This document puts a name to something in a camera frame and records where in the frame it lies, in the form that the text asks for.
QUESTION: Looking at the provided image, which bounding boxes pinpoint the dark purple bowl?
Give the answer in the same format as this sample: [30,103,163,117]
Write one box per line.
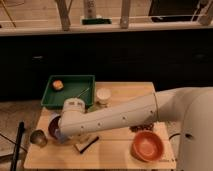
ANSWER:
[48,116,60,140]

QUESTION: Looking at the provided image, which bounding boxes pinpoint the blue grey sponge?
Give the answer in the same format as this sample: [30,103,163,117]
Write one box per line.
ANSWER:
[55,130,68,142]

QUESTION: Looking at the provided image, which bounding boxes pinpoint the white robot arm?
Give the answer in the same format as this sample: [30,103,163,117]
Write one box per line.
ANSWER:
[59,87,213,171]

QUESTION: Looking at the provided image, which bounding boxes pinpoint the orange red bowl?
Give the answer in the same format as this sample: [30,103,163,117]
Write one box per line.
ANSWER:
[131,131,164,162]

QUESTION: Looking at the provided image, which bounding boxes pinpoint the green plastic tray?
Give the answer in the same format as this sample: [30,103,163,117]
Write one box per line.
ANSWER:
[41,75,95,110]

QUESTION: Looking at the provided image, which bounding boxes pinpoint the orange toy food in tray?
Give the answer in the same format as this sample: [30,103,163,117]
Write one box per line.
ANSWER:
[52,80,64,91]

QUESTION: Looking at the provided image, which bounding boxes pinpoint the dark brown toy pieces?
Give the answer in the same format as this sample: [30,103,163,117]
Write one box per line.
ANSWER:
[129,123,154,132]

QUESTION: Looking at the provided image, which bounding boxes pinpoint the wooden brush with black edge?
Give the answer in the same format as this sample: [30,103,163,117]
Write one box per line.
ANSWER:
[74,135,99,154]

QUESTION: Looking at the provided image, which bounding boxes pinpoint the wooden table leg left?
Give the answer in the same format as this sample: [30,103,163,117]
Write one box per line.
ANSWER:
[55,0,70,31]

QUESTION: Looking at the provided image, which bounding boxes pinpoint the wooden table leg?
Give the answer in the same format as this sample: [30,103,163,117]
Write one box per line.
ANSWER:
[120,0,131,29]
[55,0,70,31]

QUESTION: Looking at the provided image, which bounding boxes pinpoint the wooden table leg right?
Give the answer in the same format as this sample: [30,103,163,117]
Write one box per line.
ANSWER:
[120,0,131,29]

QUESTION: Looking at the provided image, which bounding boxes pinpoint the metal cup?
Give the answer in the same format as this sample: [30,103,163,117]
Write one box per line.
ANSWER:
[30,130,48,147]

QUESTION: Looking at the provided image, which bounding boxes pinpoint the black box in background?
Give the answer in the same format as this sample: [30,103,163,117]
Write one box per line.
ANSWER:
[149,0,199,22]

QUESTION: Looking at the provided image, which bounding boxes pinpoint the black pole at left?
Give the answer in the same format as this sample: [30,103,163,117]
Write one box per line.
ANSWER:
[10,122,25,171]

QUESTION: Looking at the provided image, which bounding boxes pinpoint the green base white post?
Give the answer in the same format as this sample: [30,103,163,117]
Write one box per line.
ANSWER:
[82,0,111,25]

